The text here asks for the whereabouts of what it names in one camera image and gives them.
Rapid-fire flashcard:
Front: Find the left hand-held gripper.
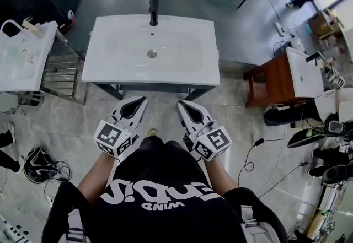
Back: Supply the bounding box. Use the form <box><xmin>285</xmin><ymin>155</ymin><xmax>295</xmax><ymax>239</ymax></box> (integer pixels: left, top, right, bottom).
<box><xmin>93</xmin><ymin>95</ymin><xmax>149</xmax><ymax>160</ymax></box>

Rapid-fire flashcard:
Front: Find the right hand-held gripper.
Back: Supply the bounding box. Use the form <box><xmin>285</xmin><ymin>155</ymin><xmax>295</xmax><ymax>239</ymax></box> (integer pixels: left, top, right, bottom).
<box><xmin>177</xmin><ymin>99</ymin><xmax>234</xmax><ymax>162</ymax></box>

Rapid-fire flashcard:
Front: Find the person's right forearm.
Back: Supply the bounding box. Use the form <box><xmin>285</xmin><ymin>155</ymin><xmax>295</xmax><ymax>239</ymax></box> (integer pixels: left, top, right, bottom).
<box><xmin>202</xmin><ymin>158</ymin><xmax>240</xmax><ymax>198</ymax></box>

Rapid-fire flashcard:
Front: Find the person's left forearm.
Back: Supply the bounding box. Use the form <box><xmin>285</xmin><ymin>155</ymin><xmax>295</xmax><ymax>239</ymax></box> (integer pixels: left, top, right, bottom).
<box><xmin>76</xmin><ymin>150</ymin><xmax>117</xmax><ymax>204</ymax></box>

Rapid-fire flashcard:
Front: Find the white washbasin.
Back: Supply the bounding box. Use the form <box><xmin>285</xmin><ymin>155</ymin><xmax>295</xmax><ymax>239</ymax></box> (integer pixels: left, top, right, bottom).
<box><xmin>81</xmin><ymin>15</ymin><xmax>221</xmax><ymax>85</ymax></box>

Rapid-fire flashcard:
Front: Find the person's black-clad leg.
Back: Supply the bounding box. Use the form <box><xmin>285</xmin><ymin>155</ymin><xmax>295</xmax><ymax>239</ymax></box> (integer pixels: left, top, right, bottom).
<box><xmin>137</xmin><ymin>136</ymin><xmax>167</xmax><ymax>153</ymax></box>

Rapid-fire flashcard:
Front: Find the person's black printed t-shirt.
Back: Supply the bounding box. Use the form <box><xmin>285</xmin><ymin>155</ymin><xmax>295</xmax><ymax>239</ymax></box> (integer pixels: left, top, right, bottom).
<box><xmin>41</xmin><ymin>136</ymin><xmax>289</xmax><ymax>243</ymax></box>

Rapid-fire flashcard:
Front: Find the metal bar rack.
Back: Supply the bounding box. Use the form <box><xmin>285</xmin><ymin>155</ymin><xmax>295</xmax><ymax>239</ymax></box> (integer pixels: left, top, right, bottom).
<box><xmin>40</xmin><ymin>29</ymin><xmax>87</xmax><ymax>106</ymax></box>

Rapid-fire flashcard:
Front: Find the brown wooden stand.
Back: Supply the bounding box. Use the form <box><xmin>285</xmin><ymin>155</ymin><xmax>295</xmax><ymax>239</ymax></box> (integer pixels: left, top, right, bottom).
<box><xmin>243</xmin><ymin>52</ymin><xmax>310</xmax><ymax>109</ymax></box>

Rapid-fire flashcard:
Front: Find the black mesh bin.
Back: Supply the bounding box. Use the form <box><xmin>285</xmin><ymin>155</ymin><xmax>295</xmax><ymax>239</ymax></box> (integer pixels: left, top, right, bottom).
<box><xmin>17</xmin><ymin>91</ymin><xmax>45</xmax><ymax>107</ymax></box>

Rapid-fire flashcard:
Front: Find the black office chair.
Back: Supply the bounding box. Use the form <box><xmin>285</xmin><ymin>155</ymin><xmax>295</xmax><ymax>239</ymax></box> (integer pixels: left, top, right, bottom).
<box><xmin>286</xmin><ymin>118</ymin><xmax>353</xmax><ymax>186</ymax></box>

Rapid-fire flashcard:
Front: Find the small white basin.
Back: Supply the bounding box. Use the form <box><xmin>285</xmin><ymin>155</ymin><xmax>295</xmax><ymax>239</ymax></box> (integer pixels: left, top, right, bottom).
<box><xmin>285</xmin><ymin>46</ymin><xmax>325</xmax><ymax>99</ymax></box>

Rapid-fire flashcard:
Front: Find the small black faucet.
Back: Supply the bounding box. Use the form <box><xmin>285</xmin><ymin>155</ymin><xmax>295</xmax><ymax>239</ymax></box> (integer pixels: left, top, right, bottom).
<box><xmin>305</xmin><ymin>51</ymin><xmax>324</xmax><ymax>66</ymax></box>

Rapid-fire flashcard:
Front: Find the white loop faucet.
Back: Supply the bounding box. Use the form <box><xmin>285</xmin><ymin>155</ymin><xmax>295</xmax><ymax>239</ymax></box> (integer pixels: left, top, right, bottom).
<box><xmin>0</xmin><ymin>19</ymin><xmax>24</xmax><ymax>39</ymax></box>

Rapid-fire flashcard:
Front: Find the cardboard box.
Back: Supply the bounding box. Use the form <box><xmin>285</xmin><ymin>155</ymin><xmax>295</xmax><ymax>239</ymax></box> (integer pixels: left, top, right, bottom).
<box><xmin>308</xmin><ymin>9</ymin><xmax>346</xmax><ymax>39</ymax></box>

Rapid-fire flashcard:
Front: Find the white panel with black buttons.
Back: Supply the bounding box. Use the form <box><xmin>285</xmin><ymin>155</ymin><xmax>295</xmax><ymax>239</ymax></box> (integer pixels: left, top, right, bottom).
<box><xmin>0</xmin><ymin>213</ymin><xmax>31</xmax><ymax>243</ymax></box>

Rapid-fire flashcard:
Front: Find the black floor cable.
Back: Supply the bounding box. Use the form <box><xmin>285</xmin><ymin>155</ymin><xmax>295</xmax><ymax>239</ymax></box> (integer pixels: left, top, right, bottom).
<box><xmin>236</xmin><ymin>137</ymin><xmax>304</xmax><ymax>199</ymax></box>

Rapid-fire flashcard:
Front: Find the tangle of black cables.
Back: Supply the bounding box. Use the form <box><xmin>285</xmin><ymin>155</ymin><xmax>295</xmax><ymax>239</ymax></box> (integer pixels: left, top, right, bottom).
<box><xmin>44</xmin><ymin>160</ymin><xmax>73</xmax><ymax>199</ymax></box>

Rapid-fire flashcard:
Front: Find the grey shoulder strap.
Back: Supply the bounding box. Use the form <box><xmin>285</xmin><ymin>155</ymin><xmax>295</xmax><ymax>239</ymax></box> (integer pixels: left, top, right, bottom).
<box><xmin>239</xmin><ymin>204</ymin><xmax>280</xmax><ymax>243</ymax></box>
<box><xmin>65</xmin><ymin>207</ymin><xmax>87</xmax><ymax>243</ymax></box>

